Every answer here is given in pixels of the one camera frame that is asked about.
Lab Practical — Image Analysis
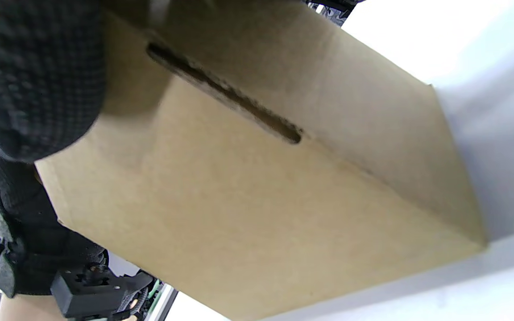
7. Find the brown cardboard box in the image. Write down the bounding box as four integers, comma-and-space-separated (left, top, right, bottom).
35, 0, 489, 321

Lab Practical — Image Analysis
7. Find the aluminium frame bar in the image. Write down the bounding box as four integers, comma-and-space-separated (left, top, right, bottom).
143, 285, 179, 321

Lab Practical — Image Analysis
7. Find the person's right hand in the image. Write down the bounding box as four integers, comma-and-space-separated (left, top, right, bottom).
0, 0, 365, 164

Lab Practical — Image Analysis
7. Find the person's left forearm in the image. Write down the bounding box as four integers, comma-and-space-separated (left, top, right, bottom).
0, 293, 68, 321

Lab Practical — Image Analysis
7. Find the black tracker on glove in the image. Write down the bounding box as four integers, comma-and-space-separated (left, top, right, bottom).
50, 263, 156, 320

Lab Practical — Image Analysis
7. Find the person's left hand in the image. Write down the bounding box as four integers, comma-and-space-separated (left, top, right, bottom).
0, 138, 109, 298

